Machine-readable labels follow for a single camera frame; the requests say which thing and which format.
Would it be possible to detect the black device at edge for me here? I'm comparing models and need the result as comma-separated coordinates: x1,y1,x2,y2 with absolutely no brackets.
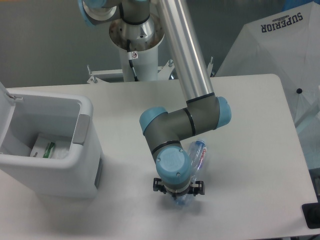
301,202,320,229

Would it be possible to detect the white open trash can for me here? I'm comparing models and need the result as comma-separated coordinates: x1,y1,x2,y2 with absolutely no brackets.
0,86,103,198

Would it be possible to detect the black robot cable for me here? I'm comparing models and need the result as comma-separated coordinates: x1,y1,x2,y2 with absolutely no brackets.
126,38,140,82

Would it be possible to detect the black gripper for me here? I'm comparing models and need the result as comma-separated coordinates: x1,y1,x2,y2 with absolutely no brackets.
152,177,206,200

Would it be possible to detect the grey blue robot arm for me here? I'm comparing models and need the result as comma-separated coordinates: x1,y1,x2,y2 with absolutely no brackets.
78,0,232,198

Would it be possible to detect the crushed clear plastic bottle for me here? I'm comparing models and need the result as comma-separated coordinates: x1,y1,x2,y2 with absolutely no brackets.
173,138,207,208

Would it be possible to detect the white superior umbrella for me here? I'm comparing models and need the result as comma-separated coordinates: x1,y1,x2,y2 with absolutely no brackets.
216,2,320,121

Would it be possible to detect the white metal base frame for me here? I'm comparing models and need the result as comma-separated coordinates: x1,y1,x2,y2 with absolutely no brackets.
86,56,216,85

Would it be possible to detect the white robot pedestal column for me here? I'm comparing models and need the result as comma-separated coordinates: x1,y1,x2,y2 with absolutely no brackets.
109,13,165,82

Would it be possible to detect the clear plastic bag green strip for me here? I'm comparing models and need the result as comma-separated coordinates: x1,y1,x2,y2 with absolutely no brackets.
29,133,71,159

